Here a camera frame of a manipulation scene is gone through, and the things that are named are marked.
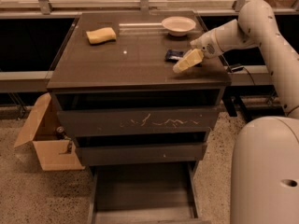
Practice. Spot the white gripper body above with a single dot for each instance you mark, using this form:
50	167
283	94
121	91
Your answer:
207	48

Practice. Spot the can in cardboard box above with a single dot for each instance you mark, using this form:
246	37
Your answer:
61	132

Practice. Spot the dark grey drawer cabinet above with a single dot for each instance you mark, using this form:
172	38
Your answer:
134	61

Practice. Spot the cardboard box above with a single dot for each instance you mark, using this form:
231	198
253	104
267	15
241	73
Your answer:
39	129

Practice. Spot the bottom drawer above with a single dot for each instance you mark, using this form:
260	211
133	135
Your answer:
154	193

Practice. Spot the black wheeled stand leg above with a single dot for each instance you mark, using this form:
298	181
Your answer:
234	104

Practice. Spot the white bowl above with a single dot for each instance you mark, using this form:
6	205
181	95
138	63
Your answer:
178	26

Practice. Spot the top drawer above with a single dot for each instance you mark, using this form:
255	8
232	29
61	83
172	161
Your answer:
109	113

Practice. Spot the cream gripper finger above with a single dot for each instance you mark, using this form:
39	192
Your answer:
190	59

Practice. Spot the blue rxbar wrapper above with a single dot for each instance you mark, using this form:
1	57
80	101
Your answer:
173	56

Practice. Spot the drawer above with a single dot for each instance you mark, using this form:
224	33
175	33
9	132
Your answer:
109	113
154	193
140	148

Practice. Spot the black power adapter with cable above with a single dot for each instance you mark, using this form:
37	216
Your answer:
240	75

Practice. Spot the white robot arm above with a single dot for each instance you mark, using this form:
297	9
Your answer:
265	159

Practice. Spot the middle drawer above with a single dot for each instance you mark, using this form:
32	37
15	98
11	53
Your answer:
140	148

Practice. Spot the yellow sponge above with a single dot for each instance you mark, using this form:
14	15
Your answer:
101	35

